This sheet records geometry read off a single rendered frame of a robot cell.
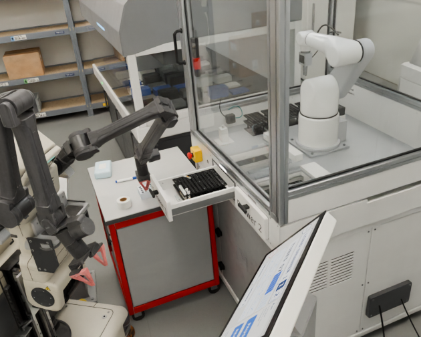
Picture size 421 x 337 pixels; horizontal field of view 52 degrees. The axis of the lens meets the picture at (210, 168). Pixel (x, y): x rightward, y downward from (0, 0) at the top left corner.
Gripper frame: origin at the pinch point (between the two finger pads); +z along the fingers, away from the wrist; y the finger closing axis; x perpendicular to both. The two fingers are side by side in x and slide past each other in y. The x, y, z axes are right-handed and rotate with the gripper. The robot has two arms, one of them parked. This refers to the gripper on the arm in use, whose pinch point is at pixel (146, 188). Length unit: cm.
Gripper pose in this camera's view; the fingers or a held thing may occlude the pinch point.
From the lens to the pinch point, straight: 230.7
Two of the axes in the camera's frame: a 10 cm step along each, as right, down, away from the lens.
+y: -3.7, -4.4, 8.2
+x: -9.2, 2.6, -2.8
